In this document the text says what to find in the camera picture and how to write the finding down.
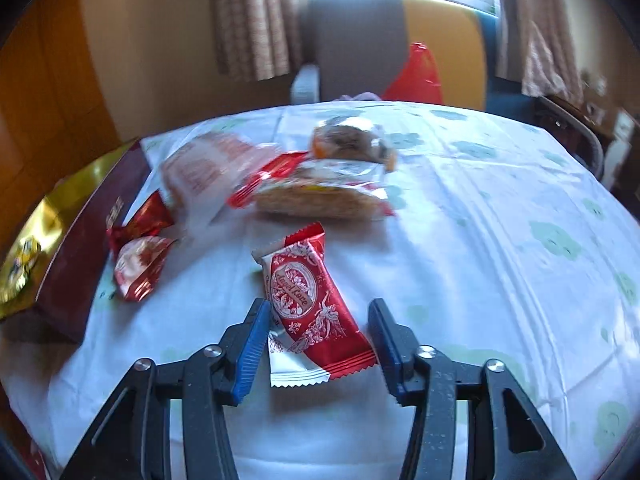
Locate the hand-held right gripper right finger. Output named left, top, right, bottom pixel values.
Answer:
left=367, top=298, right=581, bottom=480

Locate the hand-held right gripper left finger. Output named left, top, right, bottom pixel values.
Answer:
left=60, top=297, right=273, bottom=480

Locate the red white patterned snack packet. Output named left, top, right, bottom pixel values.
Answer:
left=260, top=222, right=377, bottom=381

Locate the red white flowered snack packet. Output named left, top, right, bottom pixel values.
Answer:
left=112, top=236, right=178, bottom=303

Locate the clear cake packet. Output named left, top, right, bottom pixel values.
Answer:
left=255, top=157, right=396, bottom=222

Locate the red candy packet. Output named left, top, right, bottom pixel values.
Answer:
left=107, top=191, right=176, bottom=261

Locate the long orange white snack packet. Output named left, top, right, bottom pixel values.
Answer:
left=160, top=132, right=281, bottom=228

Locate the gold tin box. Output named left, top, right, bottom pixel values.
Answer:
left=0, top=139, right=153, bottom=343

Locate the clear brown pastry packet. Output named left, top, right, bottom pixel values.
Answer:
left=310, top=115, right=398, bottom=171

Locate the white printed tablecloth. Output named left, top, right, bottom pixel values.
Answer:
left=0, top=100, right=640, bottom=480

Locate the small red snack wrapper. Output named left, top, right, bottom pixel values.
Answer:
left=227, top=151, right=311, bottom=208

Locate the red plastic bag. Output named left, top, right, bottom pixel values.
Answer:
left=382, top=42, right=443, bottom=106

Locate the grey yellow armchair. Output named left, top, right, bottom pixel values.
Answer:
left=290, top=0, right=501, bottom=111

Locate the patterned beige curtain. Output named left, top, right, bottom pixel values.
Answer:
left=207, top=0, right=303, bottom=83
left=492, top=0, right=583, bottom=98

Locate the wooden wardrobe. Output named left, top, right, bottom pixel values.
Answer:
left=0, top=0, right=121, bottom=211

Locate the dark metal frame chair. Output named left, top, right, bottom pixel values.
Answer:
left=535, top=95, right=606, bottom=181

